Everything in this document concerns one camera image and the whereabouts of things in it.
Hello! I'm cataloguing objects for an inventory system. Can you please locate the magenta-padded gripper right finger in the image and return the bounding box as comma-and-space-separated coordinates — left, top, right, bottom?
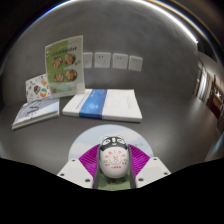
128, 143, 172, 189

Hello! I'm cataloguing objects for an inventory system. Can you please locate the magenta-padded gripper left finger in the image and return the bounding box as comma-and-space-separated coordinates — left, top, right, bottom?
57, 143, 102, 190

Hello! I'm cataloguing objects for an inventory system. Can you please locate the white panda computer mouse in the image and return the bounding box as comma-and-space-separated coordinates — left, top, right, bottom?
99, 134, 131, 179

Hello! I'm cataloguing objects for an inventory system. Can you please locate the grey striped book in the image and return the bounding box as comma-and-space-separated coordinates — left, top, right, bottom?
11, 96, 61, 131

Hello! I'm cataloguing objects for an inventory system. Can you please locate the white book with blue band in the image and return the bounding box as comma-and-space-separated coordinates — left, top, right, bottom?
62, 88, 143, 123

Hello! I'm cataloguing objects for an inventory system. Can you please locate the white card with colourful stickers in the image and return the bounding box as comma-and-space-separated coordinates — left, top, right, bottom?
25, 73, 52, 103

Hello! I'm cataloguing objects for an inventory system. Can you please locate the green food menu stand sign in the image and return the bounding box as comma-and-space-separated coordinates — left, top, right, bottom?
44, 34, 86, 99

